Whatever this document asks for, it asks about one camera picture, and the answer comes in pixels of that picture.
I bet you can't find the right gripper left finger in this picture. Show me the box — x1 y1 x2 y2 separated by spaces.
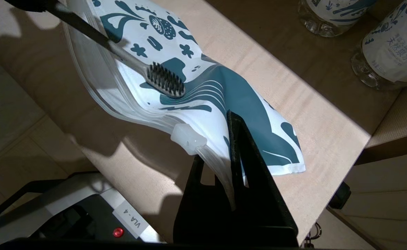
173 155 238 245

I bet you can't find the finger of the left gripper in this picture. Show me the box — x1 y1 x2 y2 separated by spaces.
4 0 60 13

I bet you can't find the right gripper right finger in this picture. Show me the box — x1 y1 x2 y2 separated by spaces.
226 110 299 248

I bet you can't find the white blue plastic wrapper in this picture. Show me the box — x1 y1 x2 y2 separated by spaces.
63 0 306 210

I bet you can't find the pale green toothbrush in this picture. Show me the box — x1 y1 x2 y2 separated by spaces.
45 2 186 99

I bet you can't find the grey robot torso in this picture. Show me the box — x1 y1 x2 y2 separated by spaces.
0 172 162 245

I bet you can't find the small clear water bottle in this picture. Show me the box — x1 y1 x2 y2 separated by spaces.
298 0 377 38
351 0 407 91

